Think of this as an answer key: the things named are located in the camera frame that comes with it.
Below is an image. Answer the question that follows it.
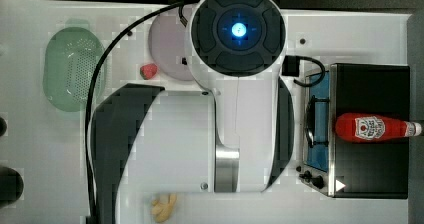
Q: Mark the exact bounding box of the lilac round plate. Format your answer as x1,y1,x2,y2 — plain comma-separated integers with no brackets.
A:
148,9,194,81

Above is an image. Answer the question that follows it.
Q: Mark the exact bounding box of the green plastic colander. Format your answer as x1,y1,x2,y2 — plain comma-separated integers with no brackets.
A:
43,19,104,112

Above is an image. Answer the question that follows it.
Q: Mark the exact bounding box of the red ketchup bottle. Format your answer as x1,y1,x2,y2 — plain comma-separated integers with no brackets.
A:
335,113,423,143

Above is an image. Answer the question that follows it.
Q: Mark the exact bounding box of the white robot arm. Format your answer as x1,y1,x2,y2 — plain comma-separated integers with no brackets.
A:
89,0,294,224

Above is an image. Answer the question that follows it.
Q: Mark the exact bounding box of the peeled toy banana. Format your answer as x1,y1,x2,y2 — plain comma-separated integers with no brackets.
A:
151,193,177,223

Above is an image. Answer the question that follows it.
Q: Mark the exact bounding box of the black round base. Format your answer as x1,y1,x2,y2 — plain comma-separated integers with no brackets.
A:
0,166,24,208

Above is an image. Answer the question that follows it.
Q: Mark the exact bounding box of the red toy strawberry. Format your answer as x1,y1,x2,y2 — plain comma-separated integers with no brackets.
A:
140,63,158,80

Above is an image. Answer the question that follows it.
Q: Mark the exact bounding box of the black toaster oven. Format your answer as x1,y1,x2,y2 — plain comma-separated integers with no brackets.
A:
299,63,413,199

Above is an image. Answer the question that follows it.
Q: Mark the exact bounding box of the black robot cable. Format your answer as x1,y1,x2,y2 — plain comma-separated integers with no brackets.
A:
83,0,194,224

